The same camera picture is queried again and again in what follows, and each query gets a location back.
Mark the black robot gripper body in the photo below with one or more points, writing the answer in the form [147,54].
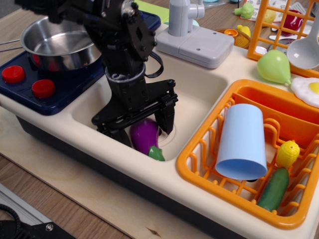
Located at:
[132,100]

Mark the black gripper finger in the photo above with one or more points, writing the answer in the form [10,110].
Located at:
[121,136]
[165,117]

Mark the purple toy eggplant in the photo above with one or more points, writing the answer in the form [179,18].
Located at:
[144,137]

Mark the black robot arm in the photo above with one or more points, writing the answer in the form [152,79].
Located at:
[120,34]

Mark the stainless steel pan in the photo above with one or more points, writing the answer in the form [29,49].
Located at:
[58,47]

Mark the cream toy sink unit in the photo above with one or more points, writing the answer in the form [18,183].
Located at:
[199,90]

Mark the grey toy faucet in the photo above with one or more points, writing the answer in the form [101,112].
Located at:
[193,43]

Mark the light blue plastic cup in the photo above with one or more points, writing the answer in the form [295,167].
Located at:
[241,154]

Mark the red stove knob right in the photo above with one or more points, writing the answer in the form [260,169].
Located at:
[43,88]

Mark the red stove knob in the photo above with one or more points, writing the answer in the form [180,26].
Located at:
[13,74]
[43,88]

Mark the orange dish rack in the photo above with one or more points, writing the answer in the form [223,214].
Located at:
[285,118]

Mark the dark blue toy stove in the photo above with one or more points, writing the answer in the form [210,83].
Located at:
[69,85]

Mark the green toy pear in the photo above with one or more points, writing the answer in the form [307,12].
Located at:
[274,66]

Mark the red stove knob left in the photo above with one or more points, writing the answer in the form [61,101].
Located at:
[13,74]

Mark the yellow toy corn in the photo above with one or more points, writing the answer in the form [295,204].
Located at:
[287,154]

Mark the green toy cucumber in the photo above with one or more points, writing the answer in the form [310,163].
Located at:
[275,190]

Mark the green toy broccoli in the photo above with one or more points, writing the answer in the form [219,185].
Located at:
[246,11]

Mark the toy fried egg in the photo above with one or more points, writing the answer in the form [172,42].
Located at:
[307,90]

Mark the orange upright grid rack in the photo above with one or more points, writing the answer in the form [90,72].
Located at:
[283,10]

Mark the grey plastic ladle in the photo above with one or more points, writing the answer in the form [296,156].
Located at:
[304,53]

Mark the red toy pepper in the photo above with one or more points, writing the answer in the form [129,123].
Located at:
[292,23]

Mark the black mount plate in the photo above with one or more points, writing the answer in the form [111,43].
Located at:
[40,231]

